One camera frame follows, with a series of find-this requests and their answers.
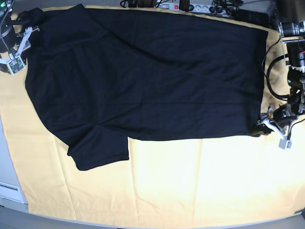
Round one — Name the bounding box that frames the black box at table edge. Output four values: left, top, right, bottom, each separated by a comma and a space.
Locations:
234, 9, 269, 28

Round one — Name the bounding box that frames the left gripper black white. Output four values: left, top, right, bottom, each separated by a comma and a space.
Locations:
250, 104, 302, 149

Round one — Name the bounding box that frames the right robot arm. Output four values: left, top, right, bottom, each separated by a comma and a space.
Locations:
0, 0, 40, 75

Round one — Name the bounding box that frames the white drawer unit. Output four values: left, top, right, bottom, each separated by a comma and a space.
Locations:
0, 182, 25, 204

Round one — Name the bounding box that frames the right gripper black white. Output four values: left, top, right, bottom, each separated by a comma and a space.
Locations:
0, 20, 40, 75

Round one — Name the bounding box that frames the white power strip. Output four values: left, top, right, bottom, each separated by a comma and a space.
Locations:
157, 2, 212, 14

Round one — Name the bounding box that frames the black cables bundle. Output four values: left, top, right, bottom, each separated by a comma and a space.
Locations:
211, 0, 246, 16

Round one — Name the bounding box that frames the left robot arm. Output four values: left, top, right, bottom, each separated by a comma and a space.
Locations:
252, 21, 305, 149

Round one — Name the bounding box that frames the dark navy T-shirt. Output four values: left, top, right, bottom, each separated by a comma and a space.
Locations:
20, 5, 268, 171

